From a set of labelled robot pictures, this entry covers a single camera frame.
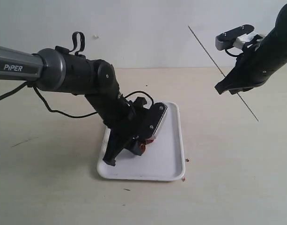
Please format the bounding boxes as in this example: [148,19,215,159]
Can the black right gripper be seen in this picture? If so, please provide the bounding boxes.
[215,42,281,95]

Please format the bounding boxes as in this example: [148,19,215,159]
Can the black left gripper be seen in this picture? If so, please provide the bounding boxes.
[103,97,155,166]

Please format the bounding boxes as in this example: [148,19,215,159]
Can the red date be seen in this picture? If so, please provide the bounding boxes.
[145,139,154,145]
[140,143,146,154]

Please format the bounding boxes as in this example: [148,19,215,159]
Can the thin metal skewer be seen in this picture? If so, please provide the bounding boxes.
[188,25,259,122]

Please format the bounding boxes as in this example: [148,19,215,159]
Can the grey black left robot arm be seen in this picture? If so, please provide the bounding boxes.
[0,46,148,166]

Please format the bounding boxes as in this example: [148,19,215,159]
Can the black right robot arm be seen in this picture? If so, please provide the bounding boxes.
[123,4,287,155]

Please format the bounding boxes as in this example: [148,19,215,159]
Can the white rectangular plastic tray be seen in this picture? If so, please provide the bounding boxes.
[96,101,185,181]

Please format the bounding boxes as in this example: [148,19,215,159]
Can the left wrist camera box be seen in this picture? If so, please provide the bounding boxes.
[138,102,168,140]

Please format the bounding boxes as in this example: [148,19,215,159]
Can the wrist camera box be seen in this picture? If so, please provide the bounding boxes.
[138,102,168,140]
[215,24,266,51]

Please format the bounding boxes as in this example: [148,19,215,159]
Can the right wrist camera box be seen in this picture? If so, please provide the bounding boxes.
[215,24,266,51]

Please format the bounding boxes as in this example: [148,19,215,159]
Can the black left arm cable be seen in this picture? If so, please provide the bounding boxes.
[0,31,155,119]

